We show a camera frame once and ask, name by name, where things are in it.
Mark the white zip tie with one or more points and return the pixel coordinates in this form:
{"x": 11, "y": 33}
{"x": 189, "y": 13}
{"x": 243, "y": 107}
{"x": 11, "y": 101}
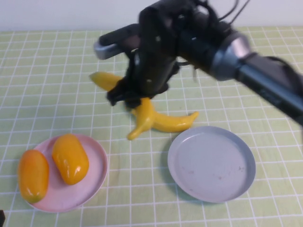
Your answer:
{"x": 195, "y": 75}

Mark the green checked tablecloth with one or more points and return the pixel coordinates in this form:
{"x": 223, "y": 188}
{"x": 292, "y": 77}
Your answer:
{"x": 47, "y": 71}

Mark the pink round plate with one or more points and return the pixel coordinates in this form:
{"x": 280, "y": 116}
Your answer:
{"x": 90, "y": 179}

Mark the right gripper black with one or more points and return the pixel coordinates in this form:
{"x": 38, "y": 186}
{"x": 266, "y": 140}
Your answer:
{"x": 151, "y": 75}

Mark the grey-blue round plate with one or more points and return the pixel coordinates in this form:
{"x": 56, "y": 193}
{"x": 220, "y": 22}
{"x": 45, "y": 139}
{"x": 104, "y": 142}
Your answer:
{"x": 213, "y": 165}

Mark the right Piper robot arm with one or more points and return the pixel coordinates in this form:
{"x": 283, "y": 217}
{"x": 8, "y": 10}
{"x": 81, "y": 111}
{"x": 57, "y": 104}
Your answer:
{"x": 236, "y": 47}

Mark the yellow plastic banana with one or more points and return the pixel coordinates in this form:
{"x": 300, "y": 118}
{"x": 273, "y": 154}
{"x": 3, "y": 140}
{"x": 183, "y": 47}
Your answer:
{"x": 175, "y": 124}
{"x": 143, "y": 118}

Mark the orange-blushed plastic mango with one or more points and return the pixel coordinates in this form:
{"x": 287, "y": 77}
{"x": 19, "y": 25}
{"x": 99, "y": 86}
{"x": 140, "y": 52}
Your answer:
{"x": 33, "y": 176}

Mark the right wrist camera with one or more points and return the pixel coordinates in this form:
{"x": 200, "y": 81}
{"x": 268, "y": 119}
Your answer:
{"x": 106, "y": 50}

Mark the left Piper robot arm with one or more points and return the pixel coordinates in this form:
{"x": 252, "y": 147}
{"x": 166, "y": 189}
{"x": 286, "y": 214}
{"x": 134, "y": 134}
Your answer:
{"x": 2, "y": 216}

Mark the yellow plastic mango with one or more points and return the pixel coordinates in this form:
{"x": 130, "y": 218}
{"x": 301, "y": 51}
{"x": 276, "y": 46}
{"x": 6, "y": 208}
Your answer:
{"x": 70, "y": 159}

